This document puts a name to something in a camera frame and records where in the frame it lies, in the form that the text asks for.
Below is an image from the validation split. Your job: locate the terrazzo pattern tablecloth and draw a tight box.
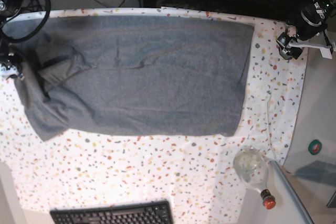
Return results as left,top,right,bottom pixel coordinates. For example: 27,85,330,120
1,8,307,223

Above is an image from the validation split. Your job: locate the grey metal bar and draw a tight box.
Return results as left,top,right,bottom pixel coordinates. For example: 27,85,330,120
269,161,313,223

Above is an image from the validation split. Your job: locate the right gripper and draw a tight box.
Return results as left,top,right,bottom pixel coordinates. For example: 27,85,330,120
1,42,24,80

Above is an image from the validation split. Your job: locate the green tape roll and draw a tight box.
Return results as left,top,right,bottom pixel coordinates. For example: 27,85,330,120
308,140,322,155

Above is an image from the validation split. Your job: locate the clear bottle with red cap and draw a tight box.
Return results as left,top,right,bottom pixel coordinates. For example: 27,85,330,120
233,146,276,210

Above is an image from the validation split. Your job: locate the black keyboard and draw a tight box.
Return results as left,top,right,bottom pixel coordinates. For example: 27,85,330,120
50,201,174,224

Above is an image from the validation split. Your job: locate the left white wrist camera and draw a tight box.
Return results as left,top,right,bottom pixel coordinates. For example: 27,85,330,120
288,30,335,59

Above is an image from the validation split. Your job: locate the grey t-shirt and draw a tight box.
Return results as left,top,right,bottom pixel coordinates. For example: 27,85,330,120
14,16,254,141

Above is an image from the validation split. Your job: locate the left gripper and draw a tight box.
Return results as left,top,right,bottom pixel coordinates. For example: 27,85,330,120
276,14,327,60

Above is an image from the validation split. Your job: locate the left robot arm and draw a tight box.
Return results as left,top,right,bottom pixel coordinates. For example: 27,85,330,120
276,0,335,60

